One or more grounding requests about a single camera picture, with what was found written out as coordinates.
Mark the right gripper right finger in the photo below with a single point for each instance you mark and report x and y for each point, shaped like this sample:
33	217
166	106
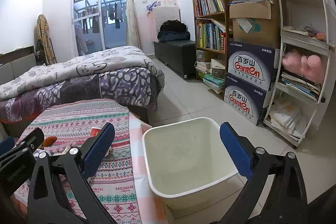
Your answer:
286	201

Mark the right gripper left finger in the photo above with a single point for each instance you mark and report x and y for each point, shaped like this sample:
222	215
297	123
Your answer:
48	202

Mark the torn red noodle cup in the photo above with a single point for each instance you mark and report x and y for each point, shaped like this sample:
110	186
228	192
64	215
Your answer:
95	131

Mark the white plastic trash bin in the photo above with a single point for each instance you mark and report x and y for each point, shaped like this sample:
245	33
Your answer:
187	164

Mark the patterned striped tablecloth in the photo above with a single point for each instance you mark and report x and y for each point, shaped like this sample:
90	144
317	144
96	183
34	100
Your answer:
120	183

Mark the grey bed headboard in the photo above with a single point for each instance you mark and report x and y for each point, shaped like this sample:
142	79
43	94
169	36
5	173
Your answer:
15	63

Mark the plaid garment on rack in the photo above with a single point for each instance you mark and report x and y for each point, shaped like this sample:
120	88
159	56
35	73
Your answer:
44	51

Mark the lower Ganten water box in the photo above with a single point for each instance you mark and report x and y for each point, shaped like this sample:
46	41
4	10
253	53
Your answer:
248	100

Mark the ganten water box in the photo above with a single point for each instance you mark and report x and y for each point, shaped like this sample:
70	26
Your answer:
248	100
254	64

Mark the white plastic shelf cart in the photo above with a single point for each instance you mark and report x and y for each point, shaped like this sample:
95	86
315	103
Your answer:
295	101

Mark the purple patterned bed blanket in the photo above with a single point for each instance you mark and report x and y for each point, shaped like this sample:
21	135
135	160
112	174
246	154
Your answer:
128	87

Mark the grey cartoon print quilt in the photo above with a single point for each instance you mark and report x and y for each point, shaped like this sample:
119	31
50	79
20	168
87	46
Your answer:
95	63

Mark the pink plush toy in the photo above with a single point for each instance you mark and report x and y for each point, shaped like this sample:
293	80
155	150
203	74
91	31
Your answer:
309	67

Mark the upper Ganten water box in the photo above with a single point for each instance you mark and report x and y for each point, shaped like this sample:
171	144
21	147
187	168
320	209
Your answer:
254	64

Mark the beige curtain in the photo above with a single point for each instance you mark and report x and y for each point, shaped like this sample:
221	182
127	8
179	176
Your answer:
132	35

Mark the black storage bench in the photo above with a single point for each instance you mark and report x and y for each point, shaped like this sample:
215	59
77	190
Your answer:
180	56

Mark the brown cardboard box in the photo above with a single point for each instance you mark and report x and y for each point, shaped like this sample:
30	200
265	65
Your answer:
256	22

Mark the sliding glass door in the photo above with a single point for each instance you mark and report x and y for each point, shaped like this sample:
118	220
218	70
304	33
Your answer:
98	25

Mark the dark clothes pile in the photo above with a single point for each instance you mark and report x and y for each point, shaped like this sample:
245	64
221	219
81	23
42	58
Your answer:
173	30

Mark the white cabinet with pink cloth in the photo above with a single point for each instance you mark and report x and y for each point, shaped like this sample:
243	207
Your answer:
158	13

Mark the wooden bookshelf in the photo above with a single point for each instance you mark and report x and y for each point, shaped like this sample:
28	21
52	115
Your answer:
213	28

